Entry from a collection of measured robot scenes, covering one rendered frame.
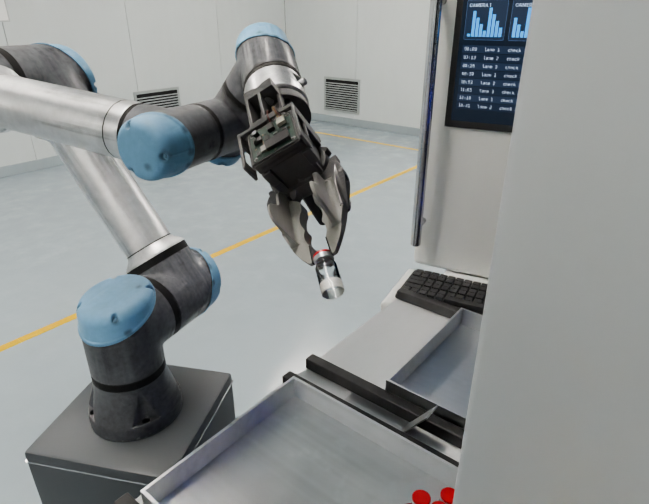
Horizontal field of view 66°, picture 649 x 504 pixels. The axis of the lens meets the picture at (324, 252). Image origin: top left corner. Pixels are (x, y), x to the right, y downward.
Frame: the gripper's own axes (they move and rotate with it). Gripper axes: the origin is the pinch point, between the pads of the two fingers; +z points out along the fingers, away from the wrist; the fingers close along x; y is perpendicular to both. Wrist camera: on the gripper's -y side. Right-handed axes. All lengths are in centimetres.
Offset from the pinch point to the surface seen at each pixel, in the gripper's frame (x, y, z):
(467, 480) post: 10.1, 21.1, 26.7
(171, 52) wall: -194, -221, -524
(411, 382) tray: -5.0, -37.7, 2.2
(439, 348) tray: -0.2, -45.0, -4.1
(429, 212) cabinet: 6, -66, -46
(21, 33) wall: -259, -96, -449
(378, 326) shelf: -9.2, -44.2, -12.2
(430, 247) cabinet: 2, -74, -41
